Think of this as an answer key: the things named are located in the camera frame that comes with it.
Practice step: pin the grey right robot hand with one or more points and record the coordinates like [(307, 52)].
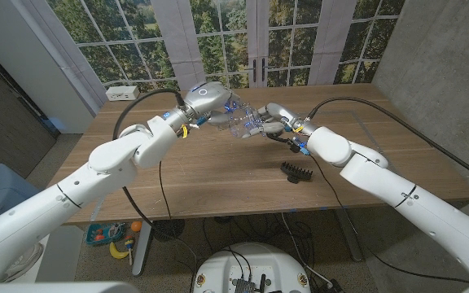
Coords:
[(283, 116)]

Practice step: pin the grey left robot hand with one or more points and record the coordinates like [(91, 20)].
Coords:
[(210, 97)]

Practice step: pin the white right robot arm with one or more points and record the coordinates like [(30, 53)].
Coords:
[(381, 175)]

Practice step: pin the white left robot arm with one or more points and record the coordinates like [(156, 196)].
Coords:
[(112, 158)]

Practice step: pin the printed window backdrop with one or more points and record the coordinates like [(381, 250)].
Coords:
[(218, 49)]

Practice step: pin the white power strip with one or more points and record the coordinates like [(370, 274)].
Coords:
[(122, 93)]

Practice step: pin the grey table leg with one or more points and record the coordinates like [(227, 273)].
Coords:
[(348, 236)]

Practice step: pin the black round mesh disc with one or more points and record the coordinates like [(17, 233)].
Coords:
[(168, 230)]

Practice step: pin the orange ball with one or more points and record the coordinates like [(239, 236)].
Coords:
[(136, 226)]

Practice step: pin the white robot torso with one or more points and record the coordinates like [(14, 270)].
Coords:
[(255, 264)]

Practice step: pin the white table leg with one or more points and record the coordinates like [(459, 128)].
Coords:
[(141, 252)]

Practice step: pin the colourful toy screwdriver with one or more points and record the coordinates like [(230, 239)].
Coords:
[(129, 248)]

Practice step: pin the teal toy tray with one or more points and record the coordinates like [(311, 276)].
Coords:
[(104, 235)]

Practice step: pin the yellow toy banana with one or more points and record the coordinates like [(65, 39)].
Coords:
[(116, 254)]

